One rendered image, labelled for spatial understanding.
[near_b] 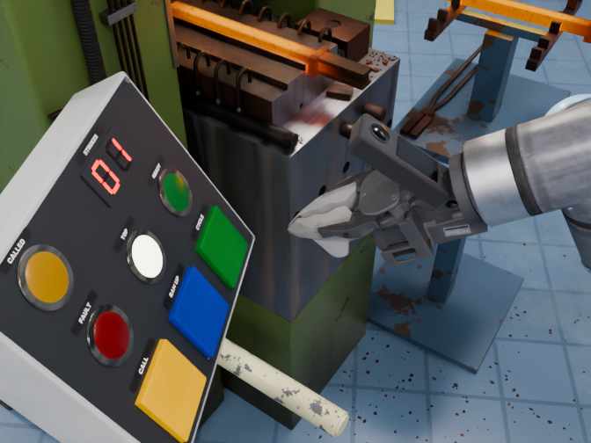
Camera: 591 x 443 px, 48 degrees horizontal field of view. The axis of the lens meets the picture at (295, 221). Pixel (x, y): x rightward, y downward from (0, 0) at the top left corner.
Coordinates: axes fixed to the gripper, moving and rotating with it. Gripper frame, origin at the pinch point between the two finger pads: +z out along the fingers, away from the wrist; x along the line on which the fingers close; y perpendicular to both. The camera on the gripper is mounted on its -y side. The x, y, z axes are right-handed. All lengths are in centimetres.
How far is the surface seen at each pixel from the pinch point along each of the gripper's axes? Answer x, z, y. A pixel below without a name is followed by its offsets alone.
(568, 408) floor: 49, -3, 125
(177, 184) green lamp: 0.8, 10.5, -9.4
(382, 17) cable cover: 254, 53, 90
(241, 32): 52, 19, -4
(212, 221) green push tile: 0.9, 10.2, -2.8
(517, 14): 79, -22, 27
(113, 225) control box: -10.3, 10.9, -14.1
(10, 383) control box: -27.0, 15.3, -13.1
